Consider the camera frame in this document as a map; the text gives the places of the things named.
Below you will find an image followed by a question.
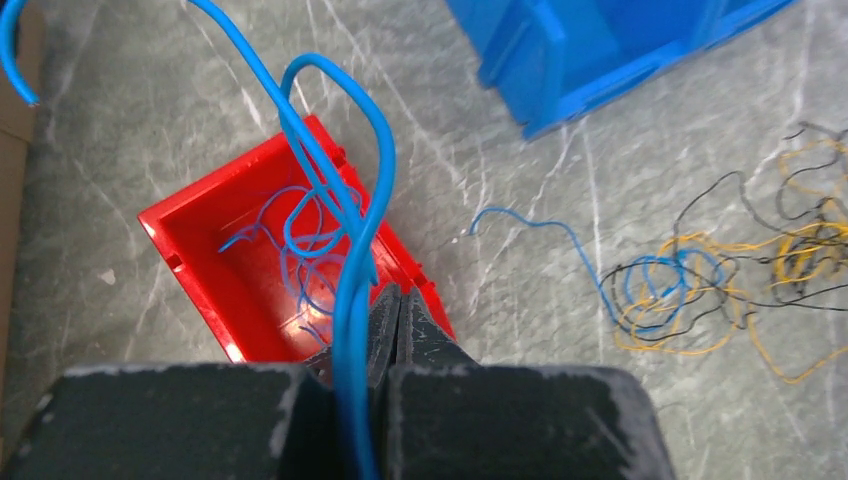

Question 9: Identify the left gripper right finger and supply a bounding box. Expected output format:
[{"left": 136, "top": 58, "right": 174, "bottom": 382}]
[{"left": 382, "top": 287, "right": 675, "bottom": 479}]

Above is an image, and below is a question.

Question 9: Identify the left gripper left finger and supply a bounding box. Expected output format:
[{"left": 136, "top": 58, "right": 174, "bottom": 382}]
[{"left": 0, "top": 284, "right": 403, "bottom": 480}]

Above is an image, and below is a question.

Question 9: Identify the red plastic bin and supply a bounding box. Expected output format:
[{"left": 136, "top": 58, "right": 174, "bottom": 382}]
[{"left": 137, "top": 114, "right": 457, "bottom": 366}]

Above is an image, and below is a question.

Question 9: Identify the tan open toolbox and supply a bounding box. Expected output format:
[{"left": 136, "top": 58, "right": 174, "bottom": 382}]
[{"left": 1, "top": 1, "right": 46, "bottom": 376}]

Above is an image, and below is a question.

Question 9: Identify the blue divided plastic bin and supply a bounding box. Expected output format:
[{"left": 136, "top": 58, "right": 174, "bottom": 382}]
[{"left": 447, "top": 0, "right": 788, "bottom": 140}]

